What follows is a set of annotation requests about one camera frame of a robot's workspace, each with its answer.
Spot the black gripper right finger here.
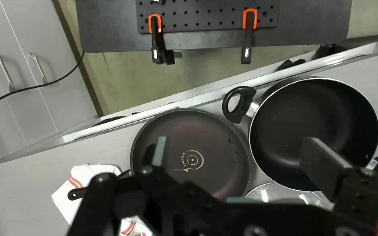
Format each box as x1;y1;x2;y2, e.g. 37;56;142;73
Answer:
299;134;378;236

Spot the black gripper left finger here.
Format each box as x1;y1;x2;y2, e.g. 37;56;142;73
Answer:
67;134;226;236

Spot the dark nonstick frying pan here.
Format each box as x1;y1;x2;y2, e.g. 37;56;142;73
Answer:
129;107;253;203

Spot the large white red-striped towel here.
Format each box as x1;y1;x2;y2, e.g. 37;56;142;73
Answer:
50;162;126;226

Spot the black cooking pot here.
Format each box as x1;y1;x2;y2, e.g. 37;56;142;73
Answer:
221;77;378;193

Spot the white lower cabinet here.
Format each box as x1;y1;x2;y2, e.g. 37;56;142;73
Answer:
0;0;100;165

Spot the orange-tipped black clamp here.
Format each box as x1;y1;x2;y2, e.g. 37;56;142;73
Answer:
147;11;176;65
239;6;260;65

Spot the black work table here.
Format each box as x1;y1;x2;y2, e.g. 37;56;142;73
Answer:
76;0;352;52

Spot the black perforated breadboard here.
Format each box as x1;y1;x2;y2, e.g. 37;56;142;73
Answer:
135;0;281;35

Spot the thin black cable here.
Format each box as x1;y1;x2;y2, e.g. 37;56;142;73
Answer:
0;49;87;112

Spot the silver cabinet handle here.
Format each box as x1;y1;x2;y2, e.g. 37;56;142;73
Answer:
28;50;50;85
0;50;16;92

